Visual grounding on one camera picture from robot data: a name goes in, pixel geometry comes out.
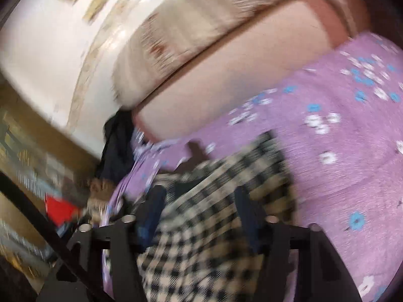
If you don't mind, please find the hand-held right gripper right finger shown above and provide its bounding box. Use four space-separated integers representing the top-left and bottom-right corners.
234 184 363 302

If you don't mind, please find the red flat object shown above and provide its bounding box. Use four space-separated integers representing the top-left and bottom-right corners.
44 193 80 228

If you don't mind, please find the striped floral pillow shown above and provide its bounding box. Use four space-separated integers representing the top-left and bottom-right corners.
112 0 358 111

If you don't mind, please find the framed wall picture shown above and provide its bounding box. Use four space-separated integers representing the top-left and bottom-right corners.
82 0 109 23

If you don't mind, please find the pink quilted backrest cushion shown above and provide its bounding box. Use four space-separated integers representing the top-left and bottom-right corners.
132 0 351 143

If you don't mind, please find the wooden glass door cabinet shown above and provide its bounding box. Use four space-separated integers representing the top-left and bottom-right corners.
0 77 106 260

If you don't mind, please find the purple floral bedsheet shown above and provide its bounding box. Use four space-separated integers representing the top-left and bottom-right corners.
101 31 403 302

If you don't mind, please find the brown garment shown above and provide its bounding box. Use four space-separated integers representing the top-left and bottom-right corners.
89 178 118 196

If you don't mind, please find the dark navy garment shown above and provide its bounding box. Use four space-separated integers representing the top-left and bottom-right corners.
97 110 140 180

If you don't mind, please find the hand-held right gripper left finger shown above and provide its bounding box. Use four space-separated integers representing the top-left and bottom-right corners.
36 185 168 302

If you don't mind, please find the black and cream checked coat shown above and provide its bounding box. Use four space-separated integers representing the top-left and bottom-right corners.
135 130 297 302

